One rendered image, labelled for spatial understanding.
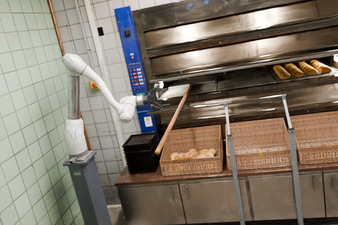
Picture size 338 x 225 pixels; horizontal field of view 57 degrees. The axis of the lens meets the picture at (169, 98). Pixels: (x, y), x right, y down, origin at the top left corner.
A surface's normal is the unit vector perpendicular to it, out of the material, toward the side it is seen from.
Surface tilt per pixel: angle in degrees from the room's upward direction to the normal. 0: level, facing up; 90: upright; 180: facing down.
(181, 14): 90
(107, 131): 90
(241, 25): 70
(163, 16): 92
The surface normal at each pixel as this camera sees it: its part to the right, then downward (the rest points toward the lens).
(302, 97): -0.23, -0.07
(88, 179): 0.52, 0.10
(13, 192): 0.97, -0.14
